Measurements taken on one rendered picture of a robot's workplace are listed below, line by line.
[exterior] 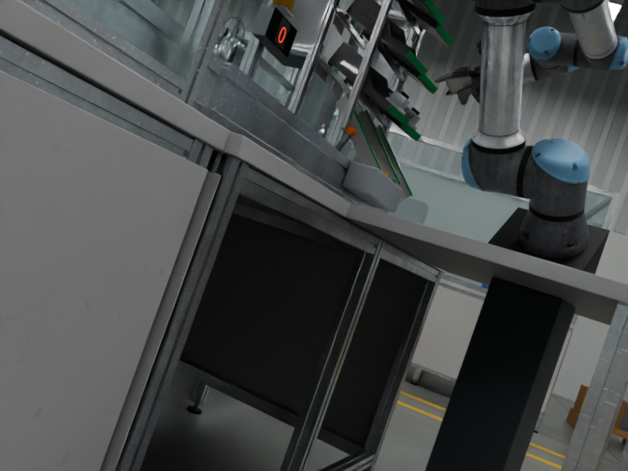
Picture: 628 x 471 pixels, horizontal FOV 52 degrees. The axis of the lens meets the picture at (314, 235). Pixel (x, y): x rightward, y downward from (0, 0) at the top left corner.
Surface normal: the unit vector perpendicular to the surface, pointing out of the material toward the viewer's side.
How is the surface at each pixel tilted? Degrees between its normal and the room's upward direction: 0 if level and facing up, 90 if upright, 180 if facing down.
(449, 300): 90
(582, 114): 90
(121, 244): 90
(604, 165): 90
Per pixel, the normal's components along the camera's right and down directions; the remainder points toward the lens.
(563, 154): -0.02, -0.78
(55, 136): 0.87, 0.29
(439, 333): -0.22, -0.11
